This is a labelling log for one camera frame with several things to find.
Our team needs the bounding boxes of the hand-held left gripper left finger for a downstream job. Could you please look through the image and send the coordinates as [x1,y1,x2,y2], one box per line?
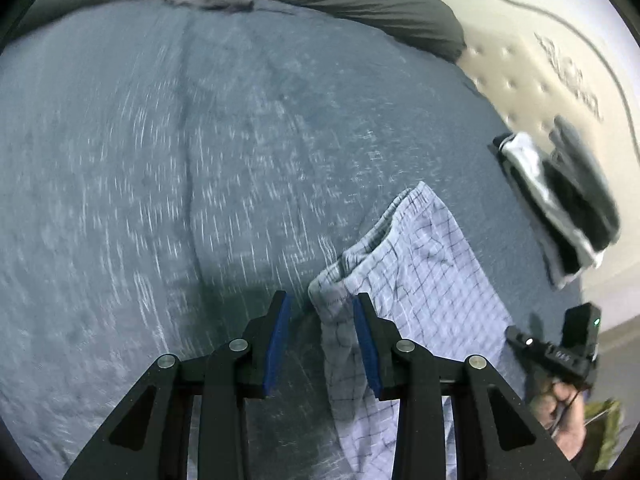
[62,290,294,480]

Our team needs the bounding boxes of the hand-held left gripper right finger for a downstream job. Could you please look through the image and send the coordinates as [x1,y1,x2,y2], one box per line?
[352,291,581,480]

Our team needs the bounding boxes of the light blue plaid shorts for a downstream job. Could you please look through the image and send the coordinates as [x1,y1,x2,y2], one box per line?
[307,181,526,480]

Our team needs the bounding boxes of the blue patterned bed blanket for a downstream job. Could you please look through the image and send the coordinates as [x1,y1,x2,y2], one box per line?
[0,0,586,480]

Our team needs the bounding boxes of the camouflage cloth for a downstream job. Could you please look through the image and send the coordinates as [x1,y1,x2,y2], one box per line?
[582,399,627,472]

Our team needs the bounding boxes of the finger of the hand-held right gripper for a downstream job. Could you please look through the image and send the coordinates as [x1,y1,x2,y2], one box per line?
[505,325,550,368]

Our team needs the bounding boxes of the person's right hand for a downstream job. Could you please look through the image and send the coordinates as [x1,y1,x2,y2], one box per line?
[530,377,590,455]

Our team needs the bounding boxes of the folded black white garment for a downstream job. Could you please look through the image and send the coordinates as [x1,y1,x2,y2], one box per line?
[490,131,608,289]

